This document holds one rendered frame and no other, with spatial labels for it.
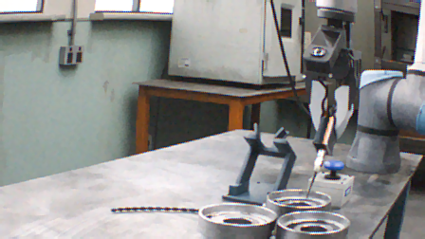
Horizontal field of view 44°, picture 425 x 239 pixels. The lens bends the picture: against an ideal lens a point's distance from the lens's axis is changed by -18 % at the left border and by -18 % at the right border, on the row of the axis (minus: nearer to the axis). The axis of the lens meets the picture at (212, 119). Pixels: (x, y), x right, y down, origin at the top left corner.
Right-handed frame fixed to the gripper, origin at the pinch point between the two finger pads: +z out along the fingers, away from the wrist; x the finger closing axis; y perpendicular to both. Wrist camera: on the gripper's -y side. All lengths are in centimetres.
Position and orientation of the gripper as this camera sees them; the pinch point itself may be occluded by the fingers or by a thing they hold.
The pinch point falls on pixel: (327, 130)
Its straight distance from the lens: 99.4
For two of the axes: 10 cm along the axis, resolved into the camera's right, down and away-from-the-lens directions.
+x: -8.6, -1.3, 5.0
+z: -0.7, 9.9, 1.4
